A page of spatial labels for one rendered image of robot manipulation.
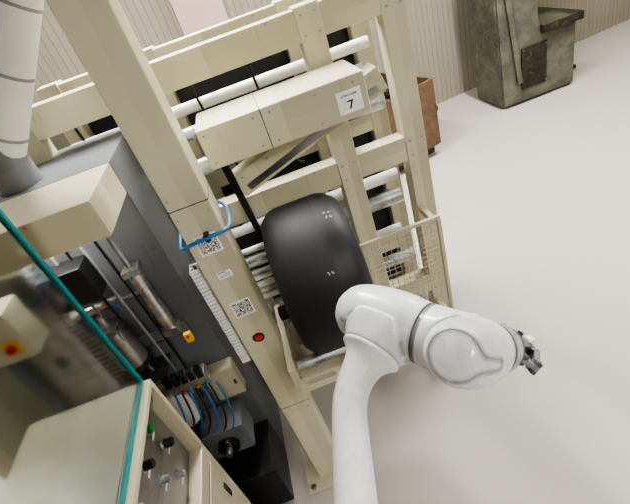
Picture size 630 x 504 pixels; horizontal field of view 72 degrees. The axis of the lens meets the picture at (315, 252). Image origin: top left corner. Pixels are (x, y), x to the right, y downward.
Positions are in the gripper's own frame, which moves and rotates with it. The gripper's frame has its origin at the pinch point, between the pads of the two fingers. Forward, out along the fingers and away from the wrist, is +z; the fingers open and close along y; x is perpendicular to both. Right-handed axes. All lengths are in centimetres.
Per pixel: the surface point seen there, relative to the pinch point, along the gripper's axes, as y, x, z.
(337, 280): 54, 24, 12
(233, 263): 82, 40, -3
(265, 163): 114, 12, 17
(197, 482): 46, 103, -3
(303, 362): 58, 66, 33
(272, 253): 74, 29, 2
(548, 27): 233, -208, 377
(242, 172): 117, 19, 12
